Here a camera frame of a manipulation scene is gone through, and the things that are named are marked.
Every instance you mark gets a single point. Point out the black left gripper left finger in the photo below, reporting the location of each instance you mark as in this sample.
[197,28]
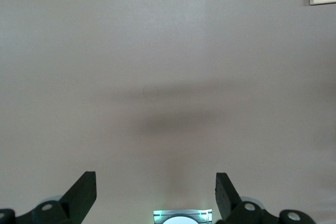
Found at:
[76,203]

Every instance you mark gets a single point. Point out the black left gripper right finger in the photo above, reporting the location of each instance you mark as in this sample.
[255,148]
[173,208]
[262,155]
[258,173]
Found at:
[231,205]

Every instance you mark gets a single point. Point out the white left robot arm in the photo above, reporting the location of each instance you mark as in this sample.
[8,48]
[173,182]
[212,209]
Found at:
[181,221]

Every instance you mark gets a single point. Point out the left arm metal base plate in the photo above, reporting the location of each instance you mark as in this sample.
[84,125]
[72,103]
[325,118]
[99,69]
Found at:
[157,216]

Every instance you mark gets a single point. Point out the brown table cover sheet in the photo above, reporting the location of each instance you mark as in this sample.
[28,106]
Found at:
[157,51]

